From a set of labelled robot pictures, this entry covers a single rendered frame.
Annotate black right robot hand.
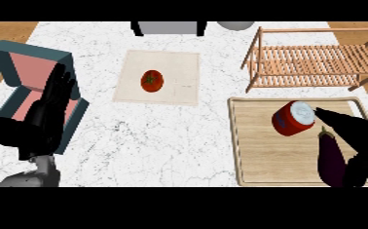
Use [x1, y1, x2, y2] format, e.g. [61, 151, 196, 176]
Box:
[313, 107, 368, 188]

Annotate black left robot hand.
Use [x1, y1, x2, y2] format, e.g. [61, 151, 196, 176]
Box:
[0, 62, 78, 162]

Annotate dark purple eggplant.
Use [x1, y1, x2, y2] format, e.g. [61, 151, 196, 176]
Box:
[316, 126, 347, 188]

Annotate pale wooden tray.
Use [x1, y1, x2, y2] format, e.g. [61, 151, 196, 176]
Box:
[227, 96, 368, 187]

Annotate wooden tiered shelf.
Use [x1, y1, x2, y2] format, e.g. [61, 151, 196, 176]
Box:
[239, 25, 368, 95]

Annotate teal and pink box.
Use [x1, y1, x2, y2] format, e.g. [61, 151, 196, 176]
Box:
[0, 40, 89, 155]

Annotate red can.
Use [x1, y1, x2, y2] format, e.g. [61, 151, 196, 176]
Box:
[270, 100, 317, 137]

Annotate red tomato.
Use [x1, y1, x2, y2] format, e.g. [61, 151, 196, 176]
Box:
[138, 69, 165, 94]

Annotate brown wooden board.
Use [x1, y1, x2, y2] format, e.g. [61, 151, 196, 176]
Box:
[0, 21, 39, 45]
[326, 21, 368, 47]

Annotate beige placemat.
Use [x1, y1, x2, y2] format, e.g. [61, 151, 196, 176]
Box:
[112, 50, 200, 106]

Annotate grey round pot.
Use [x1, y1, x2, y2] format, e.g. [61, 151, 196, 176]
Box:
[215, 21, 255, 32]

